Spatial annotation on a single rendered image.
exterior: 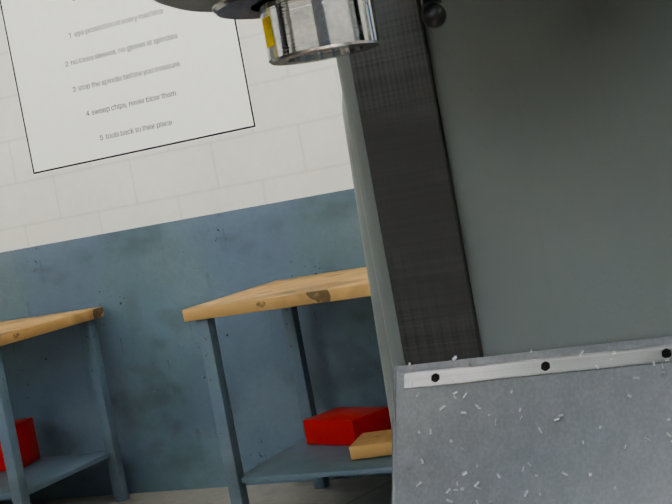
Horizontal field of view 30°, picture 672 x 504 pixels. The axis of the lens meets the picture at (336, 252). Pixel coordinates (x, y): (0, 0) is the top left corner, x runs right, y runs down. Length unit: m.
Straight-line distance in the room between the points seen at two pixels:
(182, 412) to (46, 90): 1.59
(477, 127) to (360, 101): 0.09
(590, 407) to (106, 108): 4.94
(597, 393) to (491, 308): 0.10
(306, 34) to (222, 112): 4.89
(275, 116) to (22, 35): 1.35
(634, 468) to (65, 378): 5.26
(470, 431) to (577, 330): 0.10
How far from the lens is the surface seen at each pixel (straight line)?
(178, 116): 5.51
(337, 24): 0.51
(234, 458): 4.67
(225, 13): 0.53
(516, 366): 0.90
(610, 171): 0.87
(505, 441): 0.89
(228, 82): 5.38
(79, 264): 5.86
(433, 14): 0.51
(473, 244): 0.90
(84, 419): 6.01
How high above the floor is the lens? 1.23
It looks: 3 degrees down
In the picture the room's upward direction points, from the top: 10 degrees counter-clockwise
